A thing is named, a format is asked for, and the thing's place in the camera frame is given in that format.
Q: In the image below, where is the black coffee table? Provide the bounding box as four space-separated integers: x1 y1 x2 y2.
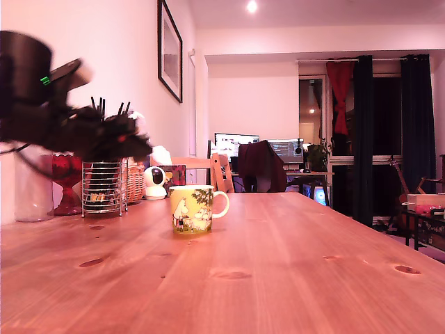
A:
401 207 445 252

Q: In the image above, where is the black chopsticks bundle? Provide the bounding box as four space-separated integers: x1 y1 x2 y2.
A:
89 96 132 206

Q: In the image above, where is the red patterned tissue box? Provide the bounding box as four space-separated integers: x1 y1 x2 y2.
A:
151 145 188 196

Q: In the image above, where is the red glass goblet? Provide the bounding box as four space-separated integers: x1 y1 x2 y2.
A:
51 152 84 216

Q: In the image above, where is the yellow cartoon print mug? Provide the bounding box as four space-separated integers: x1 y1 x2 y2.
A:
168 184 231 234

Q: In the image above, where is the wooden chair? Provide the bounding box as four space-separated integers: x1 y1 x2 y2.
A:
151 152 236 194

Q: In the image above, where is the bright computer monitor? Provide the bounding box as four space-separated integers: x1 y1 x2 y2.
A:
213 132 261 161

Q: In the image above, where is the clear bottle with blue cap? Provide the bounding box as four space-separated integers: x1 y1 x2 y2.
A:
13 145 55 223

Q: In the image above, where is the office chair with dark jacket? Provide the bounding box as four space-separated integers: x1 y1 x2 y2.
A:
237 140 289 193

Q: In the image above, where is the computer monitor with dark screen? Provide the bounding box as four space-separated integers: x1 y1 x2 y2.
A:
266 138 305 164

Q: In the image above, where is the potted green plant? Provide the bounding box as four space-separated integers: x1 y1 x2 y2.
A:
306 138 333 173

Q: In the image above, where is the glowing computer case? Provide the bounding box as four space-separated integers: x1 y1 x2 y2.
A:
312 186 330 206

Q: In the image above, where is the red curtain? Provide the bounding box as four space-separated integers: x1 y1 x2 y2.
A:
325 61 356 136

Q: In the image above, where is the dark curtain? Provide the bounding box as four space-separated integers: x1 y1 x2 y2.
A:
353 54 375 227
399 54 437 196

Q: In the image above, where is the acoustic guitar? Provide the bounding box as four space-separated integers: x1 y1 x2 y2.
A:
389 156 418 227

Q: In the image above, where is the pale flat box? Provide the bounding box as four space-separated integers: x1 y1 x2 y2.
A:
406 193 445 208

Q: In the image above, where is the pink object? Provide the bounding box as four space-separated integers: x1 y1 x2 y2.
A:
413 204 445 217

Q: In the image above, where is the dark board game box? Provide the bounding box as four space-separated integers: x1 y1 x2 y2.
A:
419 221 445 248

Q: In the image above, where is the wicker basket with handle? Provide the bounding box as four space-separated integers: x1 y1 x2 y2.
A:
121 158 147 205

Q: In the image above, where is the small white round camera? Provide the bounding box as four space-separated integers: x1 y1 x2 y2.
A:
143 166 168 201

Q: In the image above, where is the wire utensil rack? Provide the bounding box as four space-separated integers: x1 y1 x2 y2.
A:
81 158 128 218

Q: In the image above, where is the black cable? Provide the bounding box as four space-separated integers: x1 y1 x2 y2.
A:
0 141 53 180

